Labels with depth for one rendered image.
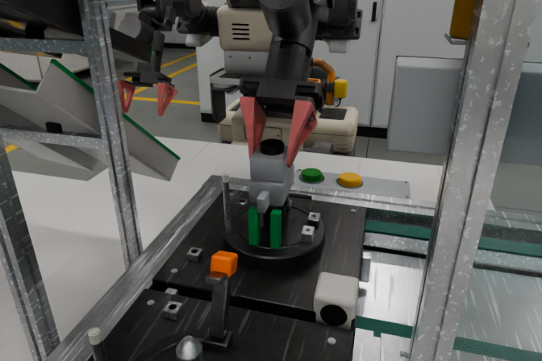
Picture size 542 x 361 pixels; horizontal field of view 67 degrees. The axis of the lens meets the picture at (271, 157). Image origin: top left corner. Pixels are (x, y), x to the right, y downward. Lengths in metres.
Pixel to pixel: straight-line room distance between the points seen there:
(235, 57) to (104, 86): 0.75
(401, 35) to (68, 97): 3.12
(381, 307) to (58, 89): 0.47
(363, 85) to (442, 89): 3.23
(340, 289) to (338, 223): 0.16
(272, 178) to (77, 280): 0.38
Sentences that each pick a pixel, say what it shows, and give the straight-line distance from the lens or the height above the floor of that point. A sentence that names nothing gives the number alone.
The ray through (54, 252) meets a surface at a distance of 0.83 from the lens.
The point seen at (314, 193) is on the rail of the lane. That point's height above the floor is 0.96.
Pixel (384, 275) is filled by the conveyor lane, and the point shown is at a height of 0.92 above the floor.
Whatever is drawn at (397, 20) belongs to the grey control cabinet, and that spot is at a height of 0.99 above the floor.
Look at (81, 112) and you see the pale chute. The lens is 0.55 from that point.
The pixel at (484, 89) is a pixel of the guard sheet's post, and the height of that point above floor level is 1.23.
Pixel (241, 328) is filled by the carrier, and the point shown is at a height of 0.97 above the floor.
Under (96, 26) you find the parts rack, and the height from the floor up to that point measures 1.25.
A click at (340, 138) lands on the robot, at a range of 1.53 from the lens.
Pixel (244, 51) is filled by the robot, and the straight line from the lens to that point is 1.25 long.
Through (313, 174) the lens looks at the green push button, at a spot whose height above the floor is 0.97.
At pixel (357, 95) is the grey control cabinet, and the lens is 3.59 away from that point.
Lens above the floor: 1.30
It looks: 24 degrees down
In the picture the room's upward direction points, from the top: straight up
